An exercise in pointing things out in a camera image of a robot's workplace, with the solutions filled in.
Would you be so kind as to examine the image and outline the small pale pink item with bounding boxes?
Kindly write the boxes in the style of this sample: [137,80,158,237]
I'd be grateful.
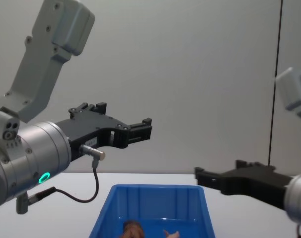
[163,229,181,238]

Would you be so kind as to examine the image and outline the small brown item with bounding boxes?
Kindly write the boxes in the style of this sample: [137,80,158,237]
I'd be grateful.
[122,220,145,238]

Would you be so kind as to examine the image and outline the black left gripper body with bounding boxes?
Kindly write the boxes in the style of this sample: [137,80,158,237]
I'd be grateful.
[55,113,130,162]

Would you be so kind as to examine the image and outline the blue plastic bin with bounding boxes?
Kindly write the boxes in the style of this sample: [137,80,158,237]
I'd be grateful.
[88,184,217,238]

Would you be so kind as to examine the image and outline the thin dark cable, silver plug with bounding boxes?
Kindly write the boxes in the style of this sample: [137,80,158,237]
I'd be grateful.
[28,144,106,203]

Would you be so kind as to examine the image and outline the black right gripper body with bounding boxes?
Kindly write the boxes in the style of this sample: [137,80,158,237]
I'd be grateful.
[221,166,295,211]

